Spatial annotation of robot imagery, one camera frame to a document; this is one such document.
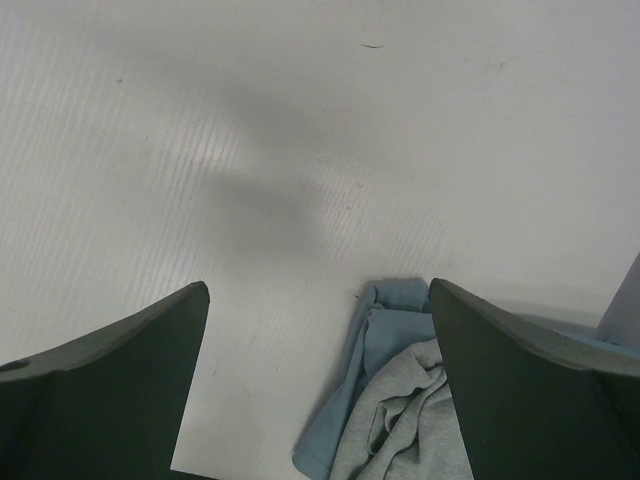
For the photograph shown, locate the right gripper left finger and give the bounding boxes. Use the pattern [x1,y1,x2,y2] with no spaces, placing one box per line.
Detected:
[1,281,209,479]

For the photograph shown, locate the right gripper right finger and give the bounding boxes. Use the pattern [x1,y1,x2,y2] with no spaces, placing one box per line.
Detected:
[429,279,639,479]

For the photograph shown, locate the grey folded t shirt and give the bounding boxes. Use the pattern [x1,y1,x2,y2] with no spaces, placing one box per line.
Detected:
[330,339,473,479]

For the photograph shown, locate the blue folded t shirt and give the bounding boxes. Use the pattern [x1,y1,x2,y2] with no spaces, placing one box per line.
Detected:
[291,277,621,480]

